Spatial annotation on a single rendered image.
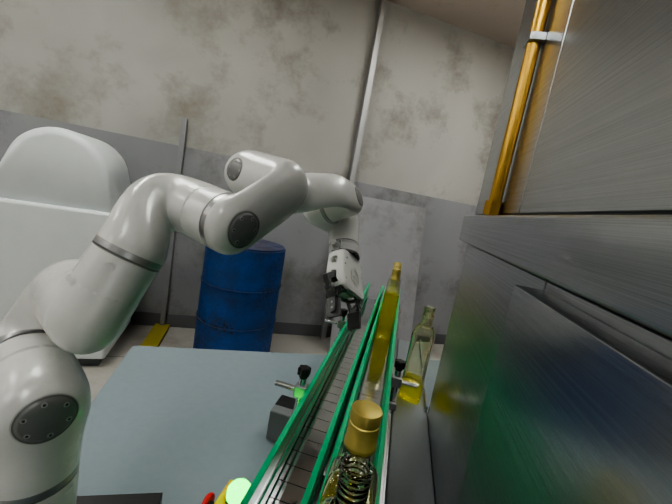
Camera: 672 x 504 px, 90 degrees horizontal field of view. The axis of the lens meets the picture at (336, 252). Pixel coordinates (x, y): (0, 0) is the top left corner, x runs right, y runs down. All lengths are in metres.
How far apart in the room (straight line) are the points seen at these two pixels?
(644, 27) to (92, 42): 3.39
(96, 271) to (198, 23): 3.05
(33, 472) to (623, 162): 0.66
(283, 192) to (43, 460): 0.43
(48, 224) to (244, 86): 1.77
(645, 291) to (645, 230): 0.04
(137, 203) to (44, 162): 2.19
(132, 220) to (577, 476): 0.48
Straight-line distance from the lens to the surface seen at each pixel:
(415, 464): 0.82
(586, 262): 0.30
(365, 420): 0.38
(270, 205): 0.49
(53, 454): 0.56
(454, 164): 3.79
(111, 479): 0.93
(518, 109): 0.66
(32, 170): 2.70
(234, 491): 0.73
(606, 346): 0.25
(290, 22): 3.47
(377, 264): 3.22
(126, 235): 0.48
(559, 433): 0.28
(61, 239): 2.64
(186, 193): 0.51
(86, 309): 0.49
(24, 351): 0.57
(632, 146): 0.34
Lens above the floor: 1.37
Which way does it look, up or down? 8 degrees down
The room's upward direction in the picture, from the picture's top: 10 degrees clockwise
